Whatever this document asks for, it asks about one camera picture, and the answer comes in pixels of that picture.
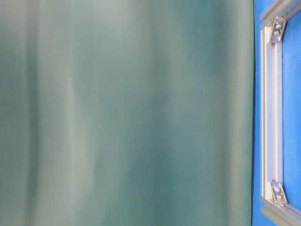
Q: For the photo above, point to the blue backdrop board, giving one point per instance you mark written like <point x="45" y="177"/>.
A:
<point x="291" y="109"/>

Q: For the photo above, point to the lower metal corner bracket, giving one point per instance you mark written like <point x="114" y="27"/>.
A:
<point x="278" y="194"/>

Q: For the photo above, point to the metal corner bracket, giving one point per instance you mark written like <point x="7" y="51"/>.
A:
<point x="278" y="28"/>
<point x="278" y="194"/>

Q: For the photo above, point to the upper metal corner bracket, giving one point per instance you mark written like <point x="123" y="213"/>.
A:
<point x="278" y="28"/>

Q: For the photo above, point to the aluminium extrusion frame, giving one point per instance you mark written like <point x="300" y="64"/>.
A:
<point x="271" y="114"/>

